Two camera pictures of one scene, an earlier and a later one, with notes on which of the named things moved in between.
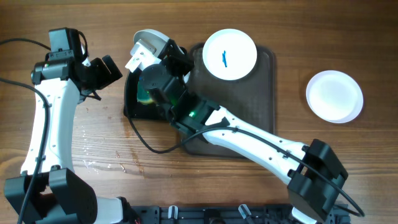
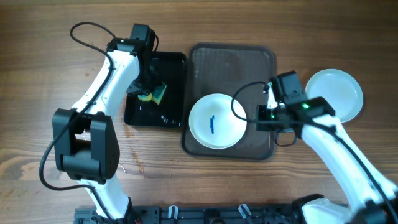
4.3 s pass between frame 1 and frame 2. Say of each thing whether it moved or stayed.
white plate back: moved
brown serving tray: stayed
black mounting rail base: stayed
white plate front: stayed
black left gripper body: moved
